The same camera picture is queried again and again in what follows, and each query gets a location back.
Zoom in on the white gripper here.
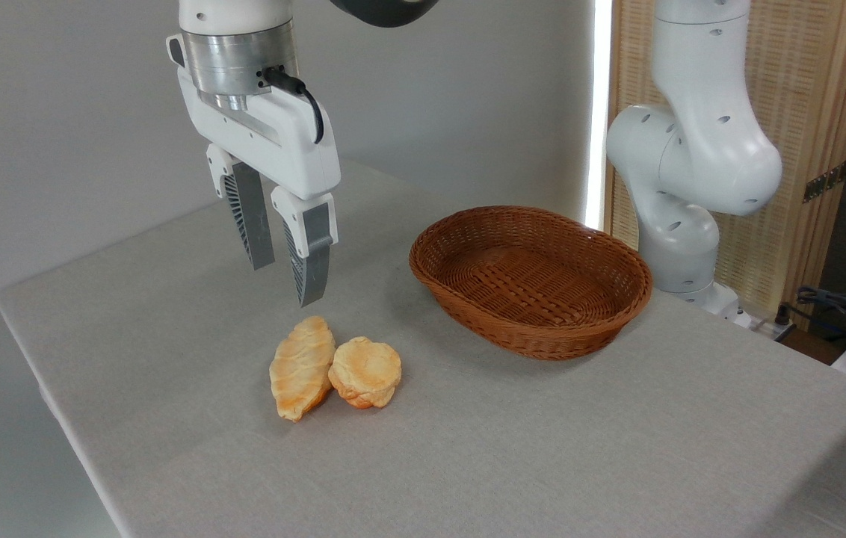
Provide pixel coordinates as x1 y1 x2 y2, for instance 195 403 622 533
176 67 342 309

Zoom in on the round golden bread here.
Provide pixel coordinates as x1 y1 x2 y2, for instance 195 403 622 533
328 336 402 410

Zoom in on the long golden bread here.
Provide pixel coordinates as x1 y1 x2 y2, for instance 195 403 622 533
269 315 337 423

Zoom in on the brown wicker basket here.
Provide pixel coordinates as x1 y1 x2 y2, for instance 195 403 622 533
409 205 653 361

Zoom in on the grey tablecloth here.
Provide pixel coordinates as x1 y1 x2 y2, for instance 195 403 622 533
0 158 846 538

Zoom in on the white power strip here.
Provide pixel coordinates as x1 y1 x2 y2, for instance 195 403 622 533
746 314 797 341

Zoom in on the dark metal screen hinge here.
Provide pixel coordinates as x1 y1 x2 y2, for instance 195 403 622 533
802 158 846 204

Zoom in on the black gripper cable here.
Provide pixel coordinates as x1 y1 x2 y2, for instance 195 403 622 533
262 67 326 145

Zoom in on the black cable bundle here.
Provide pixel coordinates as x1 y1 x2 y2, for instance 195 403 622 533
776 285 846 353

